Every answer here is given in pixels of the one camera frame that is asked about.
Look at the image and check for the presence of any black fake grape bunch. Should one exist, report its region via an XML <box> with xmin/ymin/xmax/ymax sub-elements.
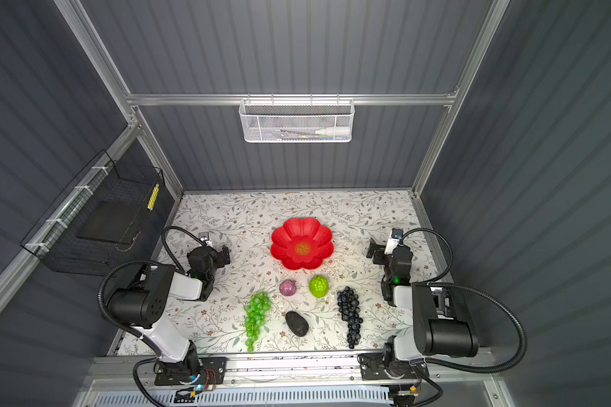
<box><xmin>336</xmin><ymin>287</ymin><xmax>363</xmax><ymax>349</ymax></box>

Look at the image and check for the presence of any green fake grape bunch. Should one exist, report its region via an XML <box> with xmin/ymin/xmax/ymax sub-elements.
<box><xmin>244</xmin><ymin>292</ymin><xmax>272</xmax><ymax>353</ymax></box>

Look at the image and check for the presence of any bumpy green fake fruit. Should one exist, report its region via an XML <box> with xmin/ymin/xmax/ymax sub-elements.
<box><xmin>309</xmin><ymin>276</ymin><xmax>329</xmax><ymax>298</ymax></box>

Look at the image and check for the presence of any purple fake onion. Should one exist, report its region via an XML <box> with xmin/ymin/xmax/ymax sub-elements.
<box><xmin>279</xmin><ymin>280</ymin><xmax>297</xmax><ymax>297</ymax></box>

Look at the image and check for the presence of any dark fake avocado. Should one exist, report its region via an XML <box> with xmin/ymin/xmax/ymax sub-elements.
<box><xmin>285</xmin><ymin>311</ymin><xmax>310</xmax><ymax>337</ymax></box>

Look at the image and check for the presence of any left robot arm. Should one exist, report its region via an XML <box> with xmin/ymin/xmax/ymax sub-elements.
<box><xmin>98</xmin><ymin>245</ymin><xmax>230</xmax><ymax>365</ymax></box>

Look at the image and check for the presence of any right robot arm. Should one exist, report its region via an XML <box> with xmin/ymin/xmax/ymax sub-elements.
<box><xmin>367</xmin><ymin>237</ymin><xmax>480</xmax><ymax>366</ymax></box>

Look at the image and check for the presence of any red flower-shaped fruit bowl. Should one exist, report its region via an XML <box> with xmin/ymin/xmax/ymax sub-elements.
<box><xmin>270</xmin><ymin>218</ymin><xmax>334</xmax><ymax>271</ymax></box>

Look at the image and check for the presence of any floral table mat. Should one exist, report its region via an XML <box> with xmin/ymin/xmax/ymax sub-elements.
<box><xmin>115</xmin><ymin>190</ymin><xmax>441</xmax><ymax>356</ymax></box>

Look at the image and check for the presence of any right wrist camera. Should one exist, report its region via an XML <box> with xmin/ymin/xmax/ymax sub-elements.
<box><xmin>385</xmin><ymin>228</ymin><xmax>404</xmax><ymax>255</ymax></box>

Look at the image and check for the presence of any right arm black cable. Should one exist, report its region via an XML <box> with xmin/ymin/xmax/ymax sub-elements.
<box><xmin>401</xmin><ymin>227</ymin><xmax>528</xmax><ymax>375</ymax></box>

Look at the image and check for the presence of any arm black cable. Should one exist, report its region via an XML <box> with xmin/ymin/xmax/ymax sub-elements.
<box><xmin>401</xmin><ymin>227</ymin><xmax>528</xmax><ymax>375</ymax></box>
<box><xmin>97</xmin><ymin>226</ymin><xmax>210</xmax><ymax>337</ymax></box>

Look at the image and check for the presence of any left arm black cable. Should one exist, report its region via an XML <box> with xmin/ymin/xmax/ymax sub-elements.
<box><xmin>97</xmin><ymin>226</ymin><xmax>210</xmax><ymax>337</ymax></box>

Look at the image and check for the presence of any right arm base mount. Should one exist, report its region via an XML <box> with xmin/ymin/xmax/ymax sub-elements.
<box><xmin>357</xmin><ymin>352</ymin><xmax>421</xmax><ymax>381</ymax></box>

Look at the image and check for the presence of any black wire basket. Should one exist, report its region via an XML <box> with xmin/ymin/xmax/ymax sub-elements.
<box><xmin>21</xmin><ymin>154</ymin><xmax>167</xmax><ymax>276</ymax></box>

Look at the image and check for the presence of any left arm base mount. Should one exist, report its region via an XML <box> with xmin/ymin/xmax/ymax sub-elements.
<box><xmin>153</xmin><ymin>357</ymin><xmax>228</xmax><ymax>386</ymax></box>

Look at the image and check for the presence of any aluminium front rail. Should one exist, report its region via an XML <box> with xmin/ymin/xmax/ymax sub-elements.
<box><xmin>81</xmin><ymin>349</ymin><xmax>488</xmax><ymax>391</ymax></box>

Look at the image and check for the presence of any white wire mesh basket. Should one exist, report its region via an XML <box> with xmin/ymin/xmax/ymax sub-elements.
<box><xmin>239</xmin><ymin>101</ymin><xmax>356</xmax><ymax>143</ymax></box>

